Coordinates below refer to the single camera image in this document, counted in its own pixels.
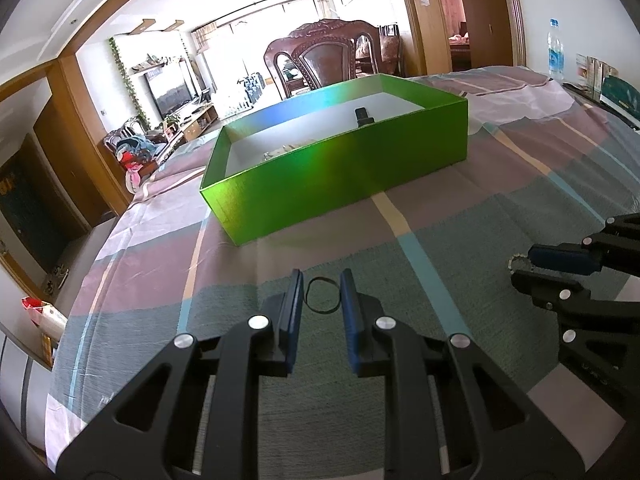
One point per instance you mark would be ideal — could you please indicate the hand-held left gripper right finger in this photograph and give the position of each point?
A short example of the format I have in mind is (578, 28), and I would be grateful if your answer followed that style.
(350, 320)

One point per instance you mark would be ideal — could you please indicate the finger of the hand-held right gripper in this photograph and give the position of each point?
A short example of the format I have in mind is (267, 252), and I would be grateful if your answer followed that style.
(560, 257)
(545, 287)

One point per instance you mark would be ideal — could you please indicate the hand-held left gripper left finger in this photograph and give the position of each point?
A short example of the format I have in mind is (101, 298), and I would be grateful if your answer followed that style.
(295, 320)

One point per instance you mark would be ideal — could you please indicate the green cardboard box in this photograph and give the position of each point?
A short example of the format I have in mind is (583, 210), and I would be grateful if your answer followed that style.
(325, 185)

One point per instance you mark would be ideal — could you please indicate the pale jewelry piece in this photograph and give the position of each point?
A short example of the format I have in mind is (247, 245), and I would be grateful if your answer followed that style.
(285, 151)

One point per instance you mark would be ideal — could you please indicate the plaid tablecloth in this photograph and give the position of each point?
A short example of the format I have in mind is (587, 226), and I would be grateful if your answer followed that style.
(450, 200)

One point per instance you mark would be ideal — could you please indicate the green book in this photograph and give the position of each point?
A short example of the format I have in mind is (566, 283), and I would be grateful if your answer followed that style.
(622, 100)

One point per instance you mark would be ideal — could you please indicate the printed carton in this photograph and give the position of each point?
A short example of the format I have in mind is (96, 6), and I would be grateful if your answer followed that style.
(595, 75)

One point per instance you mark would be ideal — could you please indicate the clear water bottle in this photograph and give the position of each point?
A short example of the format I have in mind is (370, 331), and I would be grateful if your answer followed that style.
(556, 55)

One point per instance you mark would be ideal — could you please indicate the black hair clip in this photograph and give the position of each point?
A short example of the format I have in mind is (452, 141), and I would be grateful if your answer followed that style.
(364, 117)

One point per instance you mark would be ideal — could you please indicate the wooden television cabinet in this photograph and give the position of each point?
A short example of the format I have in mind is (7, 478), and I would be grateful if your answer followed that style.
(195, 122)

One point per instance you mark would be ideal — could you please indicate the pile of clothes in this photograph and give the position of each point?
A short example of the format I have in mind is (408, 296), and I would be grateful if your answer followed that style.
(135, 160)

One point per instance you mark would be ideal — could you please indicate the red and white bag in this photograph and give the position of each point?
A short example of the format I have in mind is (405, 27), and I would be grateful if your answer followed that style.
(47, 320)

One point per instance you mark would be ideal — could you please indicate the carved wooden chair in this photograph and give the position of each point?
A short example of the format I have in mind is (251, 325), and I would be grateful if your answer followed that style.
(325, 60)

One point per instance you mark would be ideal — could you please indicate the flat screen television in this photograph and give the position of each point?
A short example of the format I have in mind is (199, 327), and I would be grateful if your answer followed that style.
(170, 90)

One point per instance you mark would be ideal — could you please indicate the green hanging vine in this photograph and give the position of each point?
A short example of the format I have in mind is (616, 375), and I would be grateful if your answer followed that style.
(127, 80)

